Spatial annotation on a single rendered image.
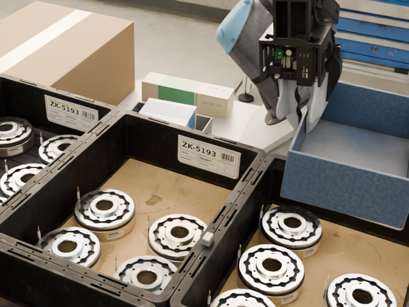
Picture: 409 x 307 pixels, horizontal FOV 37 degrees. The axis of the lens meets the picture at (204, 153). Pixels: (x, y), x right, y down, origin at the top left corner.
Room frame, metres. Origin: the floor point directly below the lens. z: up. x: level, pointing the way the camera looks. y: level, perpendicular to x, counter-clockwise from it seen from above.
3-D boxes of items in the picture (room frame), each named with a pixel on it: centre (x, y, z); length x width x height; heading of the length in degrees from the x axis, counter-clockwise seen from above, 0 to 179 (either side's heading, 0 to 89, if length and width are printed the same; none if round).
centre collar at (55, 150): (0.97, 0.27, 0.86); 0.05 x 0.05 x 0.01
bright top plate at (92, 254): (0.70, 0.21, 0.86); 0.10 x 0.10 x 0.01
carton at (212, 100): (1.44, 0.05, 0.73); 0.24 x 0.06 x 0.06; 73
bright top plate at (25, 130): (1.02, 0.40, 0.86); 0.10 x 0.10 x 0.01
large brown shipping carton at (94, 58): (1.37, 0.41, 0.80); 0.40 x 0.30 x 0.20; 160
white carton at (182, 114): (1.19, 0.11, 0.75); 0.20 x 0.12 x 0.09; 166
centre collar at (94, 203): (0.80, 0.16, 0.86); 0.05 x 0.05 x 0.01
